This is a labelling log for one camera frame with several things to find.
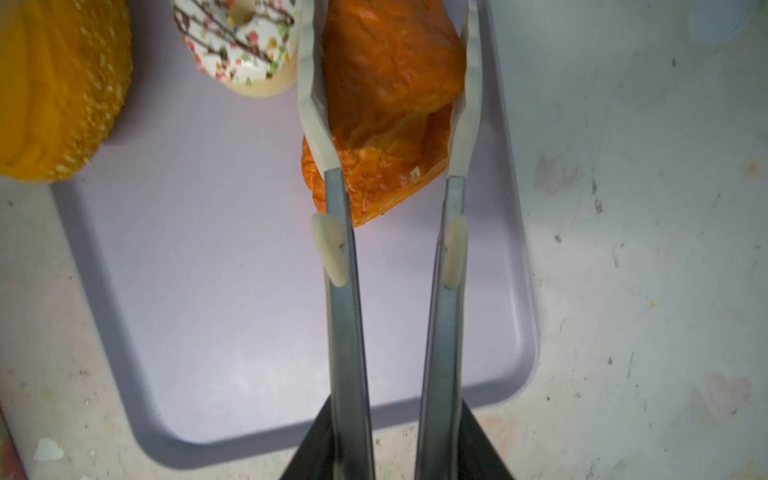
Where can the green floral paper bag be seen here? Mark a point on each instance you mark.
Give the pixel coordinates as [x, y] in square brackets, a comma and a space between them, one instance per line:
[11, 467]

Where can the long oval orange bread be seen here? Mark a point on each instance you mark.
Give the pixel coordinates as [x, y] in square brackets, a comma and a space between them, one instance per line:
[66, 68]

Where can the lilac plastic tray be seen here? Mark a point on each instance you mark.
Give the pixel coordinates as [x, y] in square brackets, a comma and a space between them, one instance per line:
[191, 235]

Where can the brown croissant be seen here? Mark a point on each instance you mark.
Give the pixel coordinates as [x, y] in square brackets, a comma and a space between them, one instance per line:
[392, 71]

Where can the white chocolate drizzle donut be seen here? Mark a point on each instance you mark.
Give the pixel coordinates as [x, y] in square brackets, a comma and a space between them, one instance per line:
[248, 46]

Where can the metal tongs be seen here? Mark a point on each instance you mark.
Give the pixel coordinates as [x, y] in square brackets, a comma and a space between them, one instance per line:
[332, 231]

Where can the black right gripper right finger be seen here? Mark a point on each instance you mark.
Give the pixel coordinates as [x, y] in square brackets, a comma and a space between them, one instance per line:
[477, 458]

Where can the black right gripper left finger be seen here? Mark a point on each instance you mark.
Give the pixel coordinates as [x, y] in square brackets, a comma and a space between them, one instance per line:
[314, 458]

